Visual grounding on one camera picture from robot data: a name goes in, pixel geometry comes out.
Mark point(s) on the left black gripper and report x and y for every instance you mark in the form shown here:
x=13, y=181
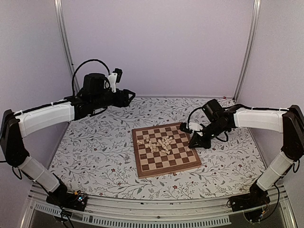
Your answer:
x=123, y=100

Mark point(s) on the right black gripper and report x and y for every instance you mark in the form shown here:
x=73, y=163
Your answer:
x=196, y=139

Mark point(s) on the wooden chess board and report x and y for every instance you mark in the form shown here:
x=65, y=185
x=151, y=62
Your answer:
x=164, y=150

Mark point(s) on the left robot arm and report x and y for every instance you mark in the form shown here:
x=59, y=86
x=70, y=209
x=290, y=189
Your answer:
x=97, y=94

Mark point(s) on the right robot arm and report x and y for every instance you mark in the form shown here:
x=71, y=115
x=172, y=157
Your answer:
x=287, y=122

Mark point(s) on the white chess piece lone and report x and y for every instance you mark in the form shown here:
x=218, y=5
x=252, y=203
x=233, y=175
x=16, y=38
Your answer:
x=139, y=142

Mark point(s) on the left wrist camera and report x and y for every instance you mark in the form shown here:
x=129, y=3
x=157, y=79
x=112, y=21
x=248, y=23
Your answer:
x=115, y=78

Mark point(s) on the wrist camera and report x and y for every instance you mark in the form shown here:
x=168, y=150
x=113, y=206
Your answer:
x=115, y=78
x=191, y=127

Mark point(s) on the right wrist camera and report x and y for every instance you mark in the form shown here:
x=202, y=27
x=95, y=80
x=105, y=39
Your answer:
x=191, y=127

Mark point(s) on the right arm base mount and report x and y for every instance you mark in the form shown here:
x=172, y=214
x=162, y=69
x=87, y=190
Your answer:
x=255, y=198

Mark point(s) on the front aluminium rail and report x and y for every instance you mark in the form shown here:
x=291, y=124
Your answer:
x=107, y=212

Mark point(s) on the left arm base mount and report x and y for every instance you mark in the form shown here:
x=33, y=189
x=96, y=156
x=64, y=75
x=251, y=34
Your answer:
x=75, y=200

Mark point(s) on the left aluminium frame post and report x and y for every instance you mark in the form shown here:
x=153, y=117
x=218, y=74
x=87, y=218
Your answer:
x=63, y=35

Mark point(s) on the aluminium frame post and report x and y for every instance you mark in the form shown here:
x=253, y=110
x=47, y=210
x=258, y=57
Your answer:
x=249, y=46
x=63, y=35

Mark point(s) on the right aluminium frame post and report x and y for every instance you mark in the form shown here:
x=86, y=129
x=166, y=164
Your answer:
x=249, y=46

